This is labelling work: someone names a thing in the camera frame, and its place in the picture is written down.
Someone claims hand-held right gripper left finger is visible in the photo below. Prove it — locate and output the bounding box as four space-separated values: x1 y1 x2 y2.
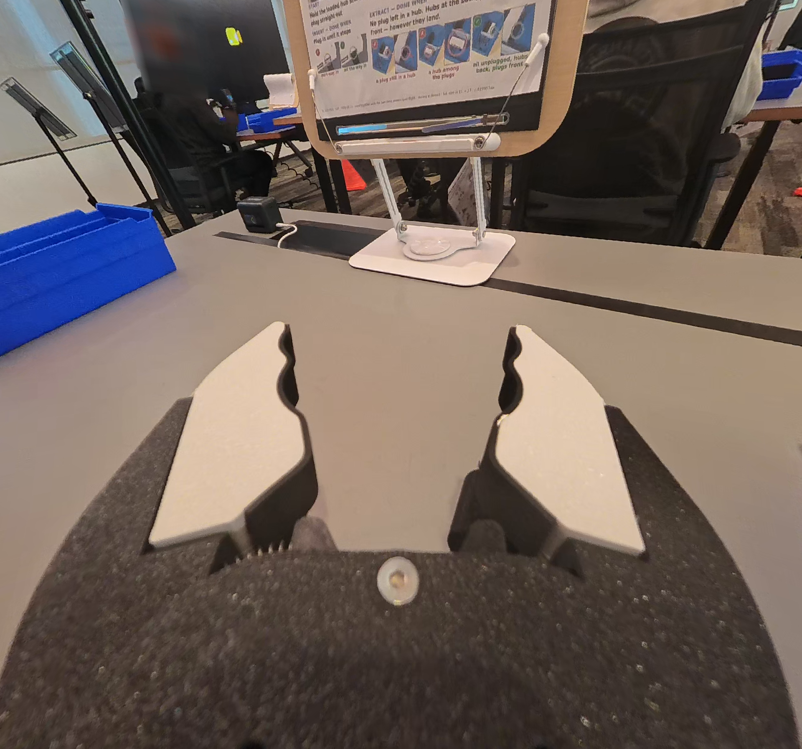
148 322 320 557

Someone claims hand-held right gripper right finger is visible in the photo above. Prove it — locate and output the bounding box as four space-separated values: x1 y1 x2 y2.
447 323 647 560

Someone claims blue plastic bin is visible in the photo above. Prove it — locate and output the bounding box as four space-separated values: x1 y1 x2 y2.
0 202 176 357

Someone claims small black cube device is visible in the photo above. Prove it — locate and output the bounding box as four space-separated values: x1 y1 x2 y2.
236 195 278 233

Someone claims white paper tag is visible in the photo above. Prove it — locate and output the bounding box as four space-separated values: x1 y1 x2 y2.
447 160 485 225

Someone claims black mesh office chair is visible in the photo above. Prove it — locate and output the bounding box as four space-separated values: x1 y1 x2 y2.
508 0 772 248

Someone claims small blue background bin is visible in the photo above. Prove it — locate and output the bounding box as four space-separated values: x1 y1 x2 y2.
240 107 303 133
760 50 802 102

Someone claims large black monitor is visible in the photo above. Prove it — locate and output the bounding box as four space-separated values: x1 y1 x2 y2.
108 0 293 115

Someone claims wooden background desk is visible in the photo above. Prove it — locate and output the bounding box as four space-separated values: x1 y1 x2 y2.
705 97 802 252

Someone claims printed instruction sheet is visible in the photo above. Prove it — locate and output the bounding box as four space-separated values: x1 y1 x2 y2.
295 0 558 110

